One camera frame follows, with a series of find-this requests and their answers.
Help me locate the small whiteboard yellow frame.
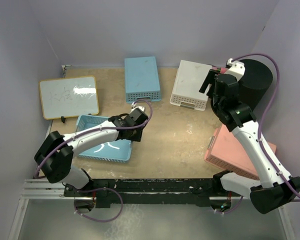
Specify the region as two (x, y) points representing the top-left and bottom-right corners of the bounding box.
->
(38, 75), (100, 120)

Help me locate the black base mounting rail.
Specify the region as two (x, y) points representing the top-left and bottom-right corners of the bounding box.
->
(64, 173), (238, 209)

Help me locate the pink marker pen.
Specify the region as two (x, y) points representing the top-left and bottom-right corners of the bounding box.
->
(210, 66), (228, 75)

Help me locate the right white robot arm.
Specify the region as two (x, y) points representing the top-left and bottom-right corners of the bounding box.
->
(199, 68), (300, 214)

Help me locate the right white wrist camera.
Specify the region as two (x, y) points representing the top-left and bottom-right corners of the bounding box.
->
(225, 58), (246, 82)

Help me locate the large black plastic bin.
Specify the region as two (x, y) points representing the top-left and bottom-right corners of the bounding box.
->
(209, 58), (274, 116)

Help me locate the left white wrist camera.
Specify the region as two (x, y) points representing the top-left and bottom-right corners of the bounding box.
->
(130, 102), (145, 114)

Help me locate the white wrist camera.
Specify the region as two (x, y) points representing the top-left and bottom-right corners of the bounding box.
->
(130, 102), (145, 114)
(225, 58), (246, 82)

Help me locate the blue perforated basket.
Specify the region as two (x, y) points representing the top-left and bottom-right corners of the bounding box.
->
(124, 56), (162, 103)

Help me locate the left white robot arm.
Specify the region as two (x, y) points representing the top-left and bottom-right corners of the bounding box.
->
(34, 107), (150, 196)

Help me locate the pink perforated basket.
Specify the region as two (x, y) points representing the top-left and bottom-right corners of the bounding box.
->
(203, 124), (278, 181)

